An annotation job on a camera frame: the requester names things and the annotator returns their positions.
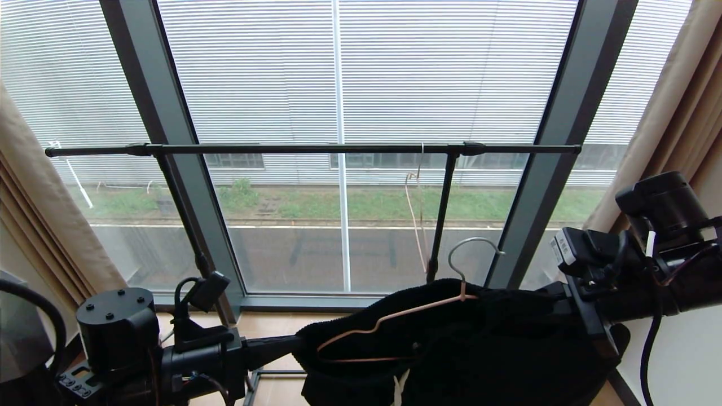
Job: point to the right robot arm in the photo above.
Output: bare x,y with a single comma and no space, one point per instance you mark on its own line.
665,206

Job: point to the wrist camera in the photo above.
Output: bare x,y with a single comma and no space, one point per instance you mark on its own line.
206,290
586,248

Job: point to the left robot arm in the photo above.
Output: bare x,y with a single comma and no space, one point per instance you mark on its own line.
115,327

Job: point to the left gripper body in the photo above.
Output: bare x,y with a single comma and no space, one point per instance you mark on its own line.
203,366

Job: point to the black garment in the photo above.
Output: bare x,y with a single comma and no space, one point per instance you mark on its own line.
496,349

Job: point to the beige curtain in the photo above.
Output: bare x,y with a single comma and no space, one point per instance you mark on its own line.
39,214
677,113

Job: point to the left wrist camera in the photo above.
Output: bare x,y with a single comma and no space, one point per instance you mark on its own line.
206,290

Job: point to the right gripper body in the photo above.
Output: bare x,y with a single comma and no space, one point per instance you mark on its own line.
632,299

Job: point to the pink clothes hanger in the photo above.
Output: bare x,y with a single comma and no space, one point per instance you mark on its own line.
462,292

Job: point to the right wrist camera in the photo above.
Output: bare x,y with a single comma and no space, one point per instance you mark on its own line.
586,248

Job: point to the black clothes rack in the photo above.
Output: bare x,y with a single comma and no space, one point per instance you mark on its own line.
282,149

